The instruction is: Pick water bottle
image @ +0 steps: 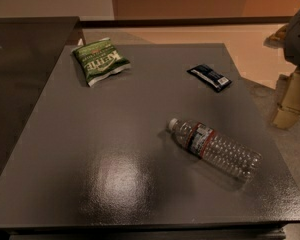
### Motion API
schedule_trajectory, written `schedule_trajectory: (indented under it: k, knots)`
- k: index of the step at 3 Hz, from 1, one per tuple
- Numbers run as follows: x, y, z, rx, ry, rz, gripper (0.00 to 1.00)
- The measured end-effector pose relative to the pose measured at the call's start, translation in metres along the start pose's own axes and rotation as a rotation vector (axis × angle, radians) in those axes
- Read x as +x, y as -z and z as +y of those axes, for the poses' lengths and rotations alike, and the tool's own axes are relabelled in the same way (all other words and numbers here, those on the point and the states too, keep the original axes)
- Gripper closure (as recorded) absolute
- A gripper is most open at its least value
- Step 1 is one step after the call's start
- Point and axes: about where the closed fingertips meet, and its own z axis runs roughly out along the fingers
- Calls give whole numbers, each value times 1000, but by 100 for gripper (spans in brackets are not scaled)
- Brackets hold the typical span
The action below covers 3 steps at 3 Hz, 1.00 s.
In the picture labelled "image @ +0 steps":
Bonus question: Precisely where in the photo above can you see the tan taped gripper finger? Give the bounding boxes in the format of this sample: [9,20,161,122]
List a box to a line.
[272,66,300,129]

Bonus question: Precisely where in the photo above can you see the clear plastic water bottle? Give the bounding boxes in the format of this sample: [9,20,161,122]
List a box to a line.
[167,118,262,182]

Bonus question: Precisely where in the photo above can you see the dark blue snack packet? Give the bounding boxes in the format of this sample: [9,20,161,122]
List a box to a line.
[188,64,232,93]

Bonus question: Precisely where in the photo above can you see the green Kettle chips bag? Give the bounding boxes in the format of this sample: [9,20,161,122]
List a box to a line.
[72,38,131,87]

